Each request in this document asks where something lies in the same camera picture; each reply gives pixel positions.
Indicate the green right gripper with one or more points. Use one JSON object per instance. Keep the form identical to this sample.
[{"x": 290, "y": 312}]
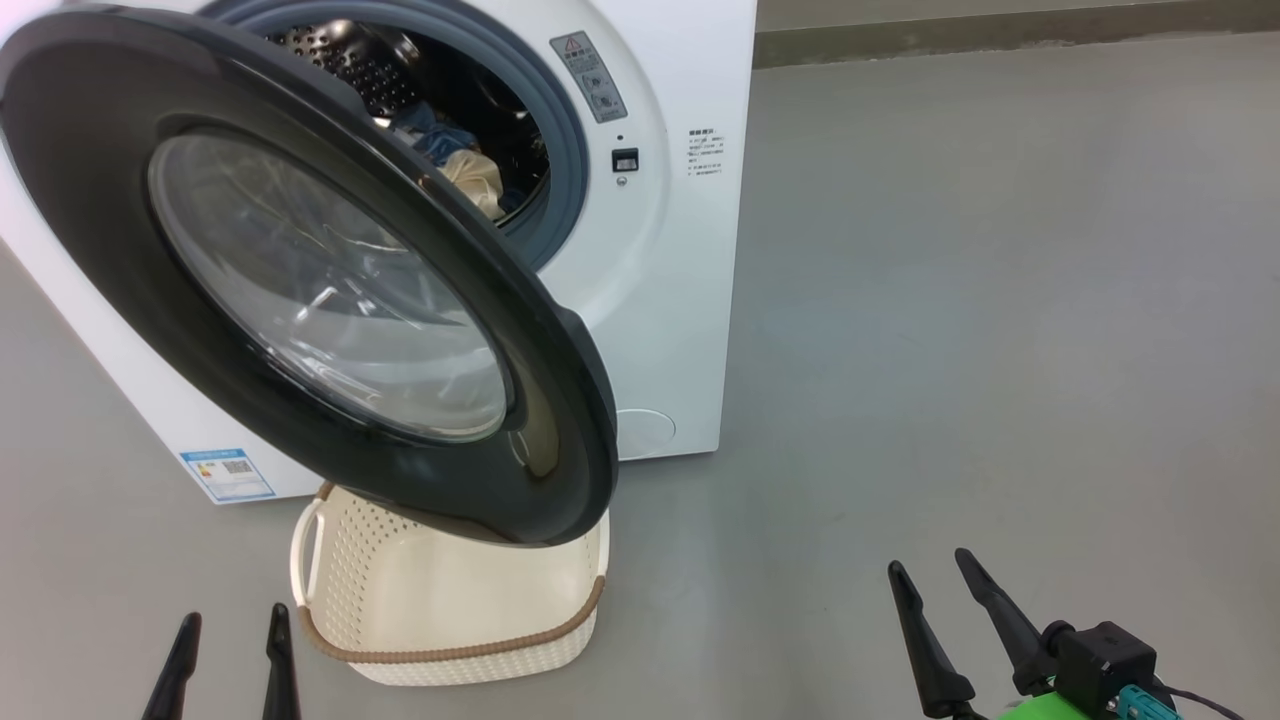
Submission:
[{"x": 1045, "y": 712}]

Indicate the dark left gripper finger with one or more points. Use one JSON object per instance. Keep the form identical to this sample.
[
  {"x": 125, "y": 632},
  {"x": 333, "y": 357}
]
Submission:
[
  {"x": 281, "y": 670},
  {"x": 175, "y": 675}
]

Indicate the black round glass washer door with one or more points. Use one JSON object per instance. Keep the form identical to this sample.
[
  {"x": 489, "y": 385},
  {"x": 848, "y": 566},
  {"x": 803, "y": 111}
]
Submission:
[{"x": 100, "y": 200}]

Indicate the blue bear-print garment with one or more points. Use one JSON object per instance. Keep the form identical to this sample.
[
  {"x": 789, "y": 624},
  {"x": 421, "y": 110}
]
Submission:
[{"x": 440, "y": 140}]

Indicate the white front-load washing machine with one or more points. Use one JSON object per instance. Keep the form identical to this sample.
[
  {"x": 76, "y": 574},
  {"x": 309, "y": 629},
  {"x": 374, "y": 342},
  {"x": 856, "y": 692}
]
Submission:
[{"x": 680, "y": 330}]

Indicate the black door lock slot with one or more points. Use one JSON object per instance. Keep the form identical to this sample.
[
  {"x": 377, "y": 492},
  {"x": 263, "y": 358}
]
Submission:
[{"x": 625, "y": 160}]

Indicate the stainless steel washer drum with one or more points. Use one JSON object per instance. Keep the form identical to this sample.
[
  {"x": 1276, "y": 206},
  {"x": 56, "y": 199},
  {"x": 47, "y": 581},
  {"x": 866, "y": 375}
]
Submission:
[{"x": 350, "y": 60}]

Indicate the cream perforated laundry basket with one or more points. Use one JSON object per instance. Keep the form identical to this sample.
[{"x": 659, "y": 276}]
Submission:
[{"x": 450, "y": 620}]

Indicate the blue energy label sticker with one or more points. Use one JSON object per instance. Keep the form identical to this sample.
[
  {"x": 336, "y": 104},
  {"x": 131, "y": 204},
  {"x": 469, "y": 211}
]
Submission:
[{"x": 228, "y": 475}]

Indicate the round white filter cover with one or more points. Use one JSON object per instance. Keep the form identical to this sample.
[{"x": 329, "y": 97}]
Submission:
[{"x": 648, "y": 432}]

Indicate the grey warning sticker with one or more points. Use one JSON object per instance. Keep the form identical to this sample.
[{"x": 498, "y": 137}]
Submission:
[{"x": 590, "y": 78}]

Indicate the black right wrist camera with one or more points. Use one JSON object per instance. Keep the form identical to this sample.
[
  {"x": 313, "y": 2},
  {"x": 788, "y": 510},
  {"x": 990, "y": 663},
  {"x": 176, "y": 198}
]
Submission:
[{"x": 1105, "y": 660}]

